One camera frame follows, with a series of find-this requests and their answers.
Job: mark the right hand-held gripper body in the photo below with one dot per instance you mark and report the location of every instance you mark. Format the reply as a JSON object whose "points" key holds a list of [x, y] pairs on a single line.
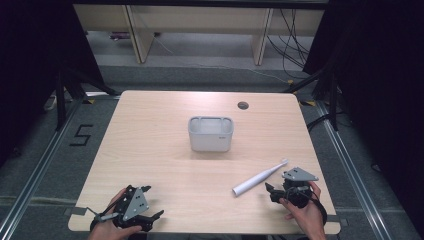
{"points": [[298, 175]]}

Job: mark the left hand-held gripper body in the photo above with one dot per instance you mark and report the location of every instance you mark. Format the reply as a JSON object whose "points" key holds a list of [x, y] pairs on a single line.
{"points": [[135, 203]]}

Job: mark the white electric toothbrush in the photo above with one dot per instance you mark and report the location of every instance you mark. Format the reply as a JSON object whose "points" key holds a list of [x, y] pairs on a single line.
{"points": [[253, 182]]}

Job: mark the grey plastic toothbrush holder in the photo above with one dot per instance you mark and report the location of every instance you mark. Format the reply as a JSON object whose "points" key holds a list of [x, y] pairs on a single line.
{"points": [[210, 140]]}

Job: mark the person's left hand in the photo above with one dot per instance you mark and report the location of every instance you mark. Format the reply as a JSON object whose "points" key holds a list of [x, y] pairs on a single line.
{"points": [[105, 231]]}

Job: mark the person's right hand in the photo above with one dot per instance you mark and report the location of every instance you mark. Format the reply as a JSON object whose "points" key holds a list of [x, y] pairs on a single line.
{"points": [[310, 220]]}

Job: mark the grey tape strip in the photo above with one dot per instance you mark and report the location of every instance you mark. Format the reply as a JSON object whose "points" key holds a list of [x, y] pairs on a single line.
{"points": [[76, 210], [338, 221]]}

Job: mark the yellow tape piece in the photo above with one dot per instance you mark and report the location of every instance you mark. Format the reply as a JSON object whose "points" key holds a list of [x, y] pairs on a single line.
{"points": [[88, 101], [308, 103]]}

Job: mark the black metal stand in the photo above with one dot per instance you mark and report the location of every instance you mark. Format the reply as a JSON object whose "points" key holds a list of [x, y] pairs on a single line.
{"points": [[332, 100], [60, 100]]}

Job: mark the black curtain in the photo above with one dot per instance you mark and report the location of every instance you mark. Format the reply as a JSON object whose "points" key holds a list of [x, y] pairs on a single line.
{"points": [[30, 66], [383, 83]]}

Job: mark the light wooden desk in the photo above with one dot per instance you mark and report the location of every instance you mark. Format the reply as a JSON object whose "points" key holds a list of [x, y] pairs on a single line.
{"points": [[200, 18]]}

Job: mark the aluminium floor rail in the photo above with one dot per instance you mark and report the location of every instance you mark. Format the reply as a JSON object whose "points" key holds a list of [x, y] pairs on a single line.
{"points": [[36, 173], [353, 173]]}

